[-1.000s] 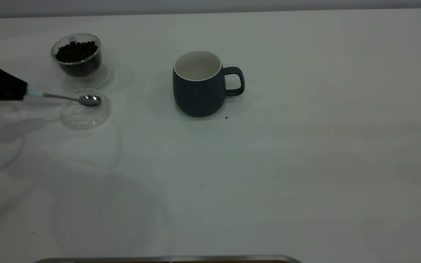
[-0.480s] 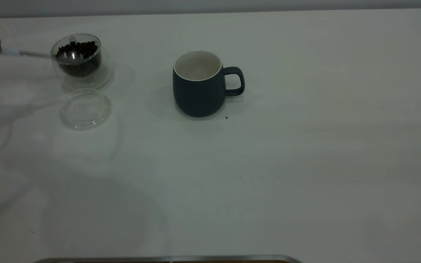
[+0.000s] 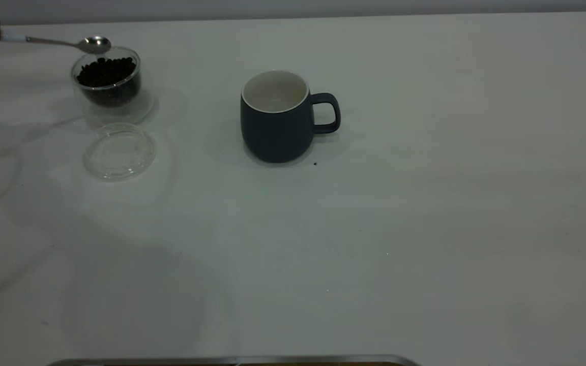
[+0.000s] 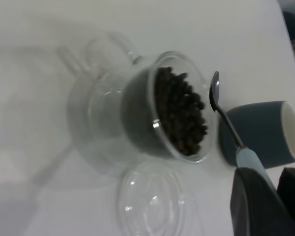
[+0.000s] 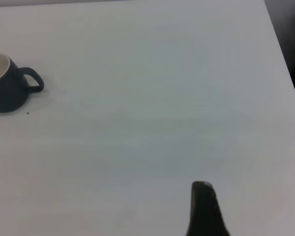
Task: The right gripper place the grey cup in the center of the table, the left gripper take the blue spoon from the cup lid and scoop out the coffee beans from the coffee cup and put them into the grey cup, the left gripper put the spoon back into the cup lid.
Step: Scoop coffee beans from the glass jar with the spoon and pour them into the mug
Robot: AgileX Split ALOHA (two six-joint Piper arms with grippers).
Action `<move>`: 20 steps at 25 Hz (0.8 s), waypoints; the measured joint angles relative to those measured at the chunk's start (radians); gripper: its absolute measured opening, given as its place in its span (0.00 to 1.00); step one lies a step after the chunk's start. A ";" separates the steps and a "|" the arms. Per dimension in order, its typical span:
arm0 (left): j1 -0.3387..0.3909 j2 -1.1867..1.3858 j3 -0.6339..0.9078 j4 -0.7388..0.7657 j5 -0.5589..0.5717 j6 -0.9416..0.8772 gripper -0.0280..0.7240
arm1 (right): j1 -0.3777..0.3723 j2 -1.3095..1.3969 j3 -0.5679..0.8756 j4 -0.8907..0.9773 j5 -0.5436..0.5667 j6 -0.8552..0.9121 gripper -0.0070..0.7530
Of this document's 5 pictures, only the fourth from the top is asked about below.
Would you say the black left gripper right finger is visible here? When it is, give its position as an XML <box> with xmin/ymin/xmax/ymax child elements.
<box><xmin>277</xmin><ymin>167</ymin><xmax>295</xmax><ymax>207</ymax></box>

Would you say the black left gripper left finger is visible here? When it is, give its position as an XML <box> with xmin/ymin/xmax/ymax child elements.
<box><xmin>229</xmin><ymin>167</ymin><xmax>295</xmax><ymax>236</ymax></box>

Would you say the metal spoon light-blue handle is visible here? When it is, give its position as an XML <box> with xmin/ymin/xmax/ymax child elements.
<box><xmin>208</xmin><ymin>70</ymin><xmax>278</xmax><ymax>190</ymax></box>

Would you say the dark grey-blue ceramic mug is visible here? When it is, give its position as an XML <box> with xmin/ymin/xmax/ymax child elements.
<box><xmin>217</xmin><ymin>100</ymin><xmax>295</xmax><ymax>170</ymax></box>

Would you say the clear glass lid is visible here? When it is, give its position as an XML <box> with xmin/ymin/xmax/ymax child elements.
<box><xmin>115</xmin><ymin>161</ymin><xmax>204</xmax><ymax>236</ymax></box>

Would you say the glass bowl of coffee beans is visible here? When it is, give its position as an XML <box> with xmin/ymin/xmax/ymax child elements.
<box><xmin>57</xmin><ymin>30</ymin><xmax>214</xmax><ymax>187</ymax></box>

